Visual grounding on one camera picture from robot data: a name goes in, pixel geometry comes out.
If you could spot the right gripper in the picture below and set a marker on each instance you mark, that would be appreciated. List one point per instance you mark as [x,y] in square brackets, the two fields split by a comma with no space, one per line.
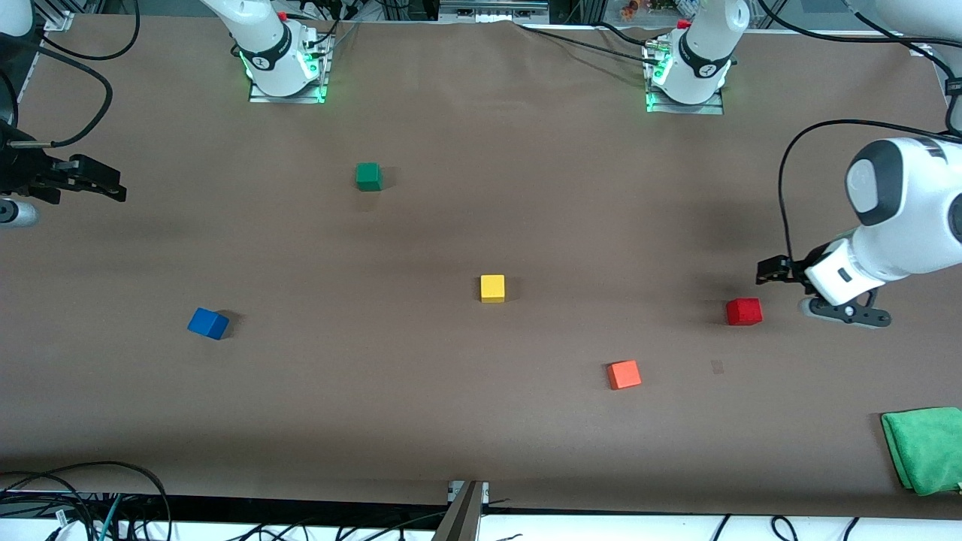
[22,171]

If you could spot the green folded cloth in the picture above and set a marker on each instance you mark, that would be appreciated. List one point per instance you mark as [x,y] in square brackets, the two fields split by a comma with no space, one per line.
[928,451]

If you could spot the aluminium frame profile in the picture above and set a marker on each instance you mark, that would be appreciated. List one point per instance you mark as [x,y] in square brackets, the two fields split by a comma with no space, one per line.
[56,19]

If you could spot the aluminium profile bracket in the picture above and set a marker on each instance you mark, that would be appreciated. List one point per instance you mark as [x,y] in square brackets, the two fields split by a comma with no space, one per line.
[462,518]

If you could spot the grey metal rail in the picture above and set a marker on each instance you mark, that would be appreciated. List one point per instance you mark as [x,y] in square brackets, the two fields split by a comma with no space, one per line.
[492,9]

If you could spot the green wooden block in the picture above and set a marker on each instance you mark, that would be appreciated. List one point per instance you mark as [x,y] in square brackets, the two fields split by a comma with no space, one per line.
[369,177]

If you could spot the blue wooden block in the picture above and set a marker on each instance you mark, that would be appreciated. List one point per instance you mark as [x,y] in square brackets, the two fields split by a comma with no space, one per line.
[207,323]

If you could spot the red wooden block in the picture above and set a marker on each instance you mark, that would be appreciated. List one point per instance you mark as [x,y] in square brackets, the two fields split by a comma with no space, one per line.
[744,312]

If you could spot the orange wooden block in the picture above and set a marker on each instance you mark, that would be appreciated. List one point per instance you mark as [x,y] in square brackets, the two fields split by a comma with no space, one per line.
[624,375]

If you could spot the brown table cover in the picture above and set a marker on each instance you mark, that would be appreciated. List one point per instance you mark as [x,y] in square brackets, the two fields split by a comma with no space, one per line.
[481,436]

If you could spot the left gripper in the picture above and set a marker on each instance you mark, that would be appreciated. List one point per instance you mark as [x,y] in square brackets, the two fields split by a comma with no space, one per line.
[790,270]

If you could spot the yellow wooden block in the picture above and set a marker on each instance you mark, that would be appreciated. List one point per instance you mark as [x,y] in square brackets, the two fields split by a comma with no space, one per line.
[492,288]

